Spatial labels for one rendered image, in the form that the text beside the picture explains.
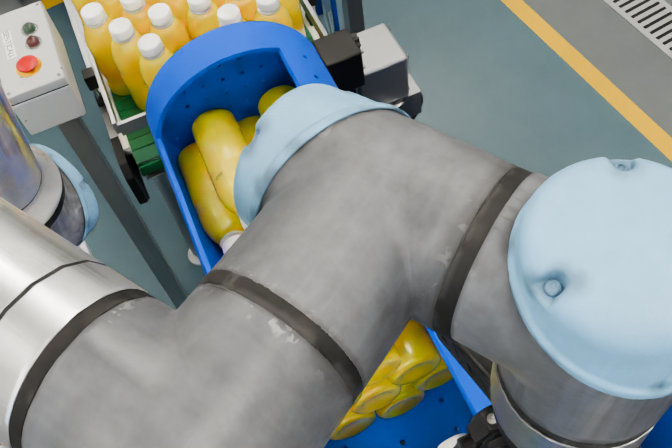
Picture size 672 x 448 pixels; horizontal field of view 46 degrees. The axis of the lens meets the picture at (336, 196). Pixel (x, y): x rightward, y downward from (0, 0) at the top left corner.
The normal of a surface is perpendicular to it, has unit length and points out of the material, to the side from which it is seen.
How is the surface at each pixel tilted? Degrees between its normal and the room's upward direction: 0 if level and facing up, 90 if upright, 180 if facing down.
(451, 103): 0
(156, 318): 46
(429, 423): 23
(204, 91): 90
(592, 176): 1
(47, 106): 90
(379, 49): 0
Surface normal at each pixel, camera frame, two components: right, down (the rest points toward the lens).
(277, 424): 0.54, -0.09
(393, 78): 0.39, 0.75
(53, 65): -0.11, -0.54
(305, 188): -0.40, -0.69
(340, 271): 0.32, -0.30
